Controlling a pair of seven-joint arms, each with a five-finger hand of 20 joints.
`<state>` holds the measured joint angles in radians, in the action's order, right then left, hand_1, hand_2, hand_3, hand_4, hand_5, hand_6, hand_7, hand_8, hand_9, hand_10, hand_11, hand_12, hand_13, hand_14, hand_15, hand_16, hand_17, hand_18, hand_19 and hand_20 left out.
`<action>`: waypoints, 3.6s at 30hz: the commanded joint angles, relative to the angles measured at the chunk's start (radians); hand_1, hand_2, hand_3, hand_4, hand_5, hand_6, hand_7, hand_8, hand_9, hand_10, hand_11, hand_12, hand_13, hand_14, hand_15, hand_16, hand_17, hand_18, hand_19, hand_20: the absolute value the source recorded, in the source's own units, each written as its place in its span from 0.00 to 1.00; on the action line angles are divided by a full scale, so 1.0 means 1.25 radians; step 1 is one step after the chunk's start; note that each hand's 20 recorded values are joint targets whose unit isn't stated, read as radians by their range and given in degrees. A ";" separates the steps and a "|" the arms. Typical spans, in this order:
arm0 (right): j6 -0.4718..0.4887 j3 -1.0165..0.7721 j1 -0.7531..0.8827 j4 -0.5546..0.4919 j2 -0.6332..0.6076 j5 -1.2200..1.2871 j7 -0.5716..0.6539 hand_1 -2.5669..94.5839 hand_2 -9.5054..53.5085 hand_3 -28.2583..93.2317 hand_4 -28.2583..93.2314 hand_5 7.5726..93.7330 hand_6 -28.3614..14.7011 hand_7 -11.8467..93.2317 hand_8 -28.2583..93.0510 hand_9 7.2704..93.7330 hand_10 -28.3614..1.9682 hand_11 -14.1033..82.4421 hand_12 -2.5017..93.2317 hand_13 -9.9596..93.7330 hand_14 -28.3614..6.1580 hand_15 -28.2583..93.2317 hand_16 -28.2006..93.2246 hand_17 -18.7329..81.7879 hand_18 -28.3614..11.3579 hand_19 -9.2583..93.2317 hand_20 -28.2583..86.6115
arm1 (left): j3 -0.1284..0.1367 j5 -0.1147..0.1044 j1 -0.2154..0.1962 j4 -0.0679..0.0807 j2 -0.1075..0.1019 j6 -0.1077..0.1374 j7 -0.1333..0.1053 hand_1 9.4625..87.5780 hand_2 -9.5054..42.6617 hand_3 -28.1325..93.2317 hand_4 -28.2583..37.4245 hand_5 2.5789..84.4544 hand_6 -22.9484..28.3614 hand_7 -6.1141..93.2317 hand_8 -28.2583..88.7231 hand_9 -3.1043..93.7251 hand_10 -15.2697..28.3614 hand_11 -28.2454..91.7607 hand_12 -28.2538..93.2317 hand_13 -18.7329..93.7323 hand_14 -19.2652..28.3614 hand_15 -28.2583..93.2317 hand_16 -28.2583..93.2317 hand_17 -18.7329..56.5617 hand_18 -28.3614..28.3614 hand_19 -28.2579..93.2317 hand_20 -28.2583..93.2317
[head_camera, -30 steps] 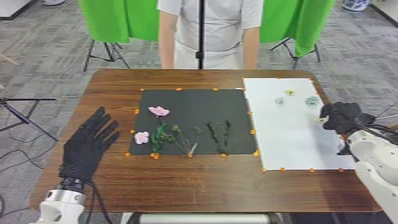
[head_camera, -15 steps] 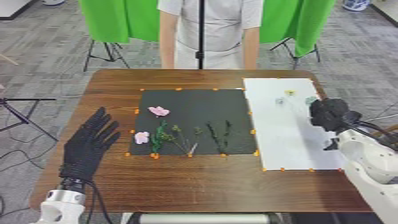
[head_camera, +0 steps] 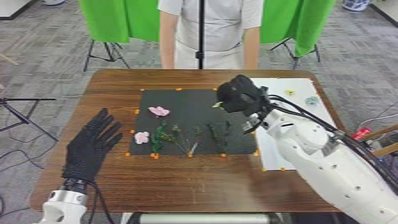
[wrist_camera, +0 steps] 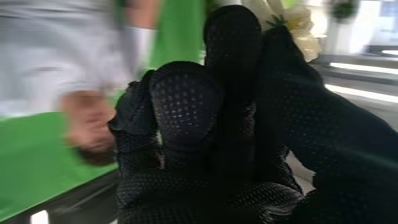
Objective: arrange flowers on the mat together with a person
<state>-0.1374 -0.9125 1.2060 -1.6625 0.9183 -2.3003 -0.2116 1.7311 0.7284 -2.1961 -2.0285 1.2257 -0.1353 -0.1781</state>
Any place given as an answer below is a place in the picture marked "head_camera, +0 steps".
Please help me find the person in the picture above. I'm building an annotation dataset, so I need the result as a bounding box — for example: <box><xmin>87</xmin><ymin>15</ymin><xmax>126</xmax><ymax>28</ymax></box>
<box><xmin>156</xmin><ymin>0</ymin><xmax>264</xmax><ymax>70</ymax></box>

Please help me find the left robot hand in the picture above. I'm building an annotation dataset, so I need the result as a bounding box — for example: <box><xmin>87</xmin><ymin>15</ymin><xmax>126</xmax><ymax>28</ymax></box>
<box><xmin>60</xmin><ymin>107</ymin><xmax>124</xmax><ymax>183</ymax></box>

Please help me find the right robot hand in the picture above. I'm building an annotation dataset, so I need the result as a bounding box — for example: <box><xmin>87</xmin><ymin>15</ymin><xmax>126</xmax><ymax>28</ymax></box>
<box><xmin>213</xmin><ymin>74</ymin><xmax>271</xmax><ymax>117</ymax></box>

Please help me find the dark mat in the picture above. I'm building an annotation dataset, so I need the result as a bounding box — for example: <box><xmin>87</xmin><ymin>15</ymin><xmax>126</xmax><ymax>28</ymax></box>
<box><xmin>128</xmin><ymin>88</ymin><xmax>261</xmax><ymax>157</ymax></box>

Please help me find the black tripod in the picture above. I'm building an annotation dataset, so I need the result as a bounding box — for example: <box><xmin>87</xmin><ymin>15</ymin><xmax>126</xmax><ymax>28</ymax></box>
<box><xmin>0</xmin><ymin>97</ymin><xmax>60</xmax><ymax>143</ymax></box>

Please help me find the blue and white vase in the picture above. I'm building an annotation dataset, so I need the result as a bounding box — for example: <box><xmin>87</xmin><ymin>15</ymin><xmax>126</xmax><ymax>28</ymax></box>
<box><xmin>341</xmin><ymin>0</ymin><xmax>373</xmax><ymax>13</ymax></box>

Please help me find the pale grey bar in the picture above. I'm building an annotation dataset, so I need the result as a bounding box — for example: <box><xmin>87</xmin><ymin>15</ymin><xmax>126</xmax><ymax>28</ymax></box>
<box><xmin>120</xmin><ymin>213</ymin><xmax>286</xmax><ymax>224</ymax></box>

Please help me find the green sprig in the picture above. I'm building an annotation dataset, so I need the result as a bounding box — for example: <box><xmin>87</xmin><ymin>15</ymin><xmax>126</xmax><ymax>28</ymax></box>
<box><xmin>167</xmin><ymin>124</ymin><xmax>193</xmax><ymax>154</ymax></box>
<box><xmin>186</xmin><ymin>125</ymin><xmax>204</xmax><ymax>157</ymax></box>
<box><xmin>149</xmin><ymin>120</ymin><xmax>168</xmax><ymax>155</ymax></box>
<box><xmin>218</xmin><ymin>120</ymin><xmax>234</xmax><ymax>151</ymax></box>
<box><xmin>204</xmin><ymin>122</ymin><xmax>224</xmax><ymax>154</ymax></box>

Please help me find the blue flower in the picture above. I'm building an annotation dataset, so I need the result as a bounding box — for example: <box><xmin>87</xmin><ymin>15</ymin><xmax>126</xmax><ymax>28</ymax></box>
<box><xmin>303</xmin><ymin>95</ymin><xmax>321</xmax><ymax>106</ymax></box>

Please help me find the black stand pole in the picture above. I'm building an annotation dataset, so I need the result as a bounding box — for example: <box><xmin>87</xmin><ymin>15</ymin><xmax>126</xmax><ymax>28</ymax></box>
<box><xmin>195</xmin><ymin>0</ymin><xmax>206</xmax><ymax>70</ymax></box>

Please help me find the white sheet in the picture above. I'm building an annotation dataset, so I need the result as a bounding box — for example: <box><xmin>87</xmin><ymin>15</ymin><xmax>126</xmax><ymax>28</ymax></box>
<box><xmin>247</xmin><ymin>77</ymin><xmax>339</xmax><ymax>172</ymax></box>

